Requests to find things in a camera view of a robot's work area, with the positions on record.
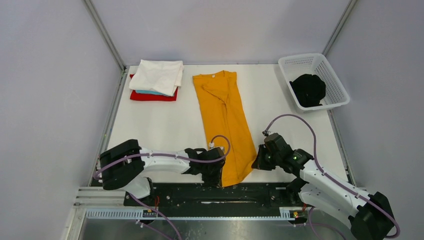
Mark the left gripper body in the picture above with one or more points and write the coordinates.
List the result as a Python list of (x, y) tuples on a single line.
[(208, 168)]

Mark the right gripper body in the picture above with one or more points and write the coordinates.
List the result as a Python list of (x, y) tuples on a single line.
[(259, 160)]

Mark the yellow t shirt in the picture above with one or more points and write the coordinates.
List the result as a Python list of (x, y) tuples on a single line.
[(223, 114)]

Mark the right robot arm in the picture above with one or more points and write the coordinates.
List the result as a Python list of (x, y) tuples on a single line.
[(368, 216)]

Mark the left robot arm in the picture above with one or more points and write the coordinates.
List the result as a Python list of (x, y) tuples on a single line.
[(128, 166)]

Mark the black t shirt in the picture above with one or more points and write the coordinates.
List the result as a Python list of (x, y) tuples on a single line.
[(309, 90)]

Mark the white plastic basket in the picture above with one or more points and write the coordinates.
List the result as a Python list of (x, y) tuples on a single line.
[(314, 63)]

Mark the blue folded t shirt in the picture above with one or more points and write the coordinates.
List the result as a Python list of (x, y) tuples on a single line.
[(149, 92)]

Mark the white folded t shirt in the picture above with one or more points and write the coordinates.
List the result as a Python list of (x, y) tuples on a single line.
[(163, 77)]

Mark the red folded t shirt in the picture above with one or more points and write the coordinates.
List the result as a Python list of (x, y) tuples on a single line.
[(150, 98)]

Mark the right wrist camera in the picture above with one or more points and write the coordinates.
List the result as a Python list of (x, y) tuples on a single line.
[(266, 133)]

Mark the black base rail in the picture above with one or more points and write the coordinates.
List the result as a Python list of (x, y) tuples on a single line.
[(252, 199)]

